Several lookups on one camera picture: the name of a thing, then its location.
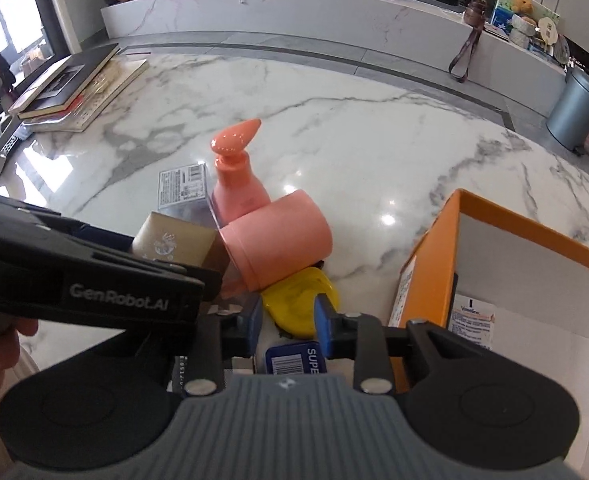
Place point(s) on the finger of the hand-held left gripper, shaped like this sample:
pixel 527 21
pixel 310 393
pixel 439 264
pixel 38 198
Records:
pixel 210 282
pixel 107 239

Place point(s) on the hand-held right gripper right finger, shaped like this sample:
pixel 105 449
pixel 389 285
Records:
pixel 324 325

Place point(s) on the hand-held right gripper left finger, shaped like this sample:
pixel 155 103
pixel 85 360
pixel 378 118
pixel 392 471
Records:
pixel 255 327

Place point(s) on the yellow plastic lid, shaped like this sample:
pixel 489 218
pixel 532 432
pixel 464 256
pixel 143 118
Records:
pixel 294 305

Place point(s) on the blue box with barcode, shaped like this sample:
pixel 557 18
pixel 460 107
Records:
pixel 294 357

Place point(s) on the gold cardboard box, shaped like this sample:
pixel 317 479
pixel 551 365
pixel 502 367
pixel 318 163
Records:
pixel 179 242

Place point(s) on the pink cylindrical cup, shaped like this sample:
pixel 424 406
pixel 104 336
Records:
pixel 279 240

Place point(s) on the clear box with barcode label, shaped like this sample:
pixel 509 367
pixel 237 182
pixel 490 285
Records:
pixel 184 187

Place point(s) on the pink cone-shaped silicone piece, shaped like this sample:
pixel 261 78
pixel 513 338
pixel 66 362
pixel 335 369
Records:
pixel 237 180

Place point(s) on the orange cardboard box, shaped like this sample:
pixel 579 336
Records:
pixel 434 270

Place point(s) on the white perforated device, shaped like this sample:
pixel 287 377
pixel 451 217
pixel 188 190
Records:
pixel 4 147

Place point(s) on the red-edged book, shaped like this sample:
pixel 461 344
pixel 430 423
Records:
pixel 64 107

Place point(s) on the large cream book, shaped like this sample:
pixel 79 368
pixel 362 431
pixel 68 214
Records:
pixel 109 90

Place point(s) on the black hardcover book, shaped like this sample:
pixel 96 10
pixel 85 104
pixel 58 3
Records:
pixel 69 77

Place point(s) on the grey pedal trash can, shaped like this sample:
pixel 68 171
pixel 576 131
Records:
pixel 574 110

